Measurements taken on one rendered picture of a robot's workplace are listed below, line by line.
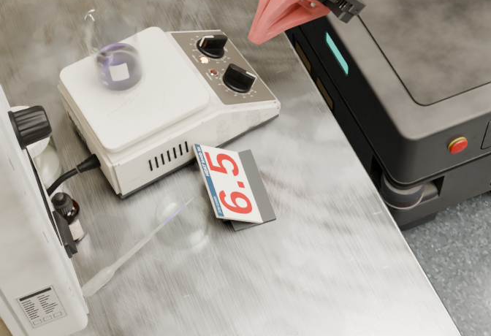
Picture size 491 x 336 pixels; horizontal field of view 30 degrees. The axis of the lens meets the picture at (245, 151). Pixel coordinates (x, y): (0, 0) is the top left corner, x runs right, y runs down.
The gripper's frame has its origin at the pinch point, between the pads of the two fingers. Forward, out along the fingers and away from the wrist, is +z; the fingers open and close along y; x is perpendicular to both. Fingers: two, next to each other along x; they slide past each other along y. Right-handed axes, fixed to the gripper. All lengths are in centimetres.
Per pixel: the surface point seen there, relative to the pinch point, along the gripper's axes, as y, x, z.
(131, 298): 11.4, -2.9, 25.9
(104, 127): -2.0, -6.6, 16.2
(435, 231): -8, 95, 24
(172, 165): 1.2, 1.9, 16.5
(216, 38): -7.9, 5.2, 5.3
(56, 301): 32, -41, 3
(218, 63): -5.9, 5.7, 7.0
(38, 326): 32, -41, 5
